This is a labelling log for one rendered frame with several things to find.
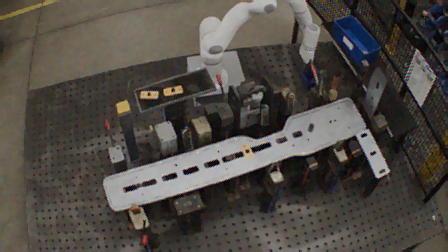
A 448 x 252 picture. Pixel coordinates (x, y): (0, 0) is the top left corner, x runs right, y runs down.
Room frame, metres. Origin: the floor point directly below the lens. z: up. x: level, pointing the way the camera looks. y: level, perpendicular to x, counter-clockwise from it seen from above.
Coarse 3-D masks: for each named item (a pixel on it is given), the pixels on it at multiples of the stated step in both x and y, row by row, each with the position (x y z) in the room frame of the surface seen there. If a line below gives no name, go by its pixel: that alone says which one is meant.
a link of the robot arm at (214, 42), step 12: (264, 0) 1.69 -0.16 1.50; (228, 12) 1.76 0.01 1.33; (240, 12) 1.72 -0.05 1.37; (252, 12) 1.70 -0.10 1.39; (264, 12) 1.66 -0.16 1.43; (228, 24) 1.70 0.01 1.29; (240, 24) 1.71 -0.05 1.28; (204, 36) 1.69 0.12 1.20; (216, 36) 1.66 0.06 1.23; (228, 36) 1.67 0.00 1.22; (204, 48) 1.64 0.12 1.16; (216, 48) 1.63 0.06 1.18
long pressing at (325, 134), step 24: (288, 120) 1.34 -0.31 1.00; (312, 120) 1.36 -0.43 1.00; (336, 120) 1.37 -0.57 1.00; (360, 120) 1.38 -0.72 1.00; (216, 144) 1.19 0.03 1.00; (240, 144) 1.20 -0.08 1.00; (288, 144) 1.21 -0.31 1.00; (312, 144) 1.22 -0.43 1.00; (144, 168) 1.03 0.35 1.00; (168, 168) 1.05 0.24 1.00; (216, 168) 1.06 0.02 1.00; (240, 168) 1.07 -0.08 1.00; (120, 192) 0.89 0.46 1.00; (144, 192) 0.91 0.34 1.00; (168, 192) 0.92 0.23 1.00
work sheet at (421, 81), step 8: (416, 48) 1.58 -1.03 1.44; (416, 56) 1.56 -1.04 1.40; (416, 64) 1.54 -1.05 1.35; (424, 64) 1.50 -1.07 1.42; (408, 72) 1.58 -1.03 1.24; (416, 72) 1.52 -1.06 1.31; (424, 72) 1.47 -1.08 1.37; (432, 72) 1.43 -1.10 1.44; (408, 80) 1.55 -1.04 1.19; (416, 80) 1.50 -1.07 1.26; (424, 80) 1.45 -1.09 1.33; (432, 80) 1.41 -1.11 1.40; (416, 88) 1.48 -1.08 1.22; (424, 88) 1.43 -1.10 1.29; (416, 96) 1.46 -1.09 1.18; (424, 96) 1.41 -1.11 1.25
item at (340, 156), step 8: (344, 152) 1.15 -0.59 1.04; (328, 160) 1.17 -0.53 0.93; (336, 160) 1.12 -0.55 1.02; (344, 160) 1.11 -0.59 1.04; (328, 168) 1.15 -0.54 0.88; (336, 168) 1.10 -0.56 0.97; (328, 176) 1.13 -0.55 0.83; (336, 176) 1.10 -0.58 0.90; (320, 184) 1.15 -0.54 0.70; (328, 184) 1.10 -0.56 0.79; (328, 192) 1.09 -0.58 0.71
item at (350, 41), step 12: (336, 24) 1.96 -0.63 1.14; (348, 24) 2.06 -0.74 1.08; (360, 24) 1.99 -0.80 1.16; (336, 36) 1.94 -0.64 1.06; (348, 36) 1.86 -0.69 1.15; (360, 36) 1.97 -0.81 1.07; (348, 48) 1.84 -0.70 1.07; (360, 48) 1.90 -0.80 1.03; (372, 48) 1.86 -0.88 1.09; (360, 60) 1.75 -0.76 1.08; (372, 60) 1.78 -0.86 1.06
